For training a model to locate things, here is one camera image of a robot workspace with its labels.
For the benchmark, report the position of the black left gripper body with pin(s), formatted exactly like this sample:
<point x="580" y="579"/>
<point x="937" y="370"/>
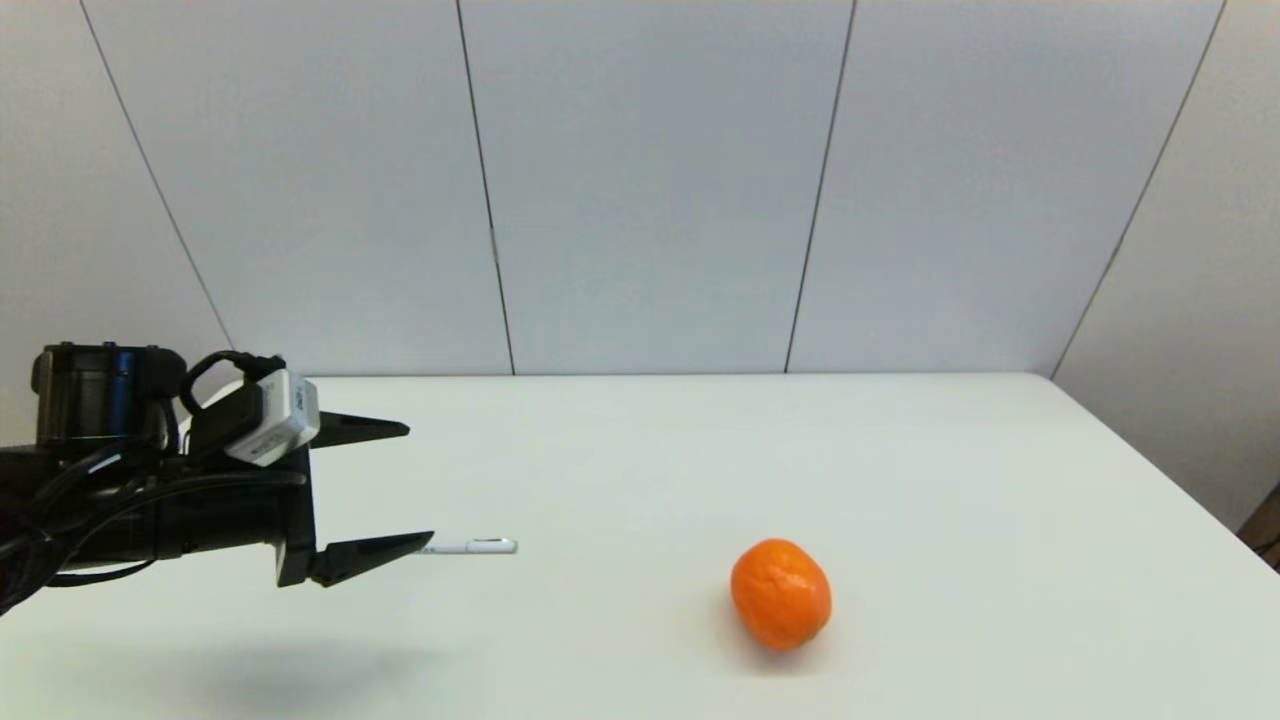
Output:
<point x="240" y="520"/>

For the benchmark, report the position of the brown furniture piece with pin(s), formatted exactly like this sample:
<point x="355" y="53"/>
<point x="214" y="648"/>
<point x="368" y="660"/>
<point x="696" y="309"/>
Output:
<point x="1265" y="530"/>

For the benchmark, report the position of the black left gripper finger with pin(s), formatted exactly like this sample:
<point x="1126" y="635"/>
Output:
<point x="365" y="556"/>
<point x="350" y="430"/>

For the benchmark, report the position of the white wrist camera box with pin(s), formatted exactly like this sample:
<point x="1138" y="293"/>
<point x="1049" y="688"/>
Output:
<point x="285" y="420"/>

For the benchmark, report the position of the orange mandarin fruit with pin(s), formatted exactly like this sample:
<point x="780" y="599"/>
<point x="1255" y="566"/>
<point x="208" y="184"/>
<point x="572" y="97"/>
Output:
<point x="780" y="595"/>

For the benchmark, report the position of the white stylus pen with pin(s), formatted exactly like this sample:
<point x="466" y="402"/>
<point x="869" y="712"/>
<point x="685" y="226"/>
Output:
<point x="480" y="546"/>

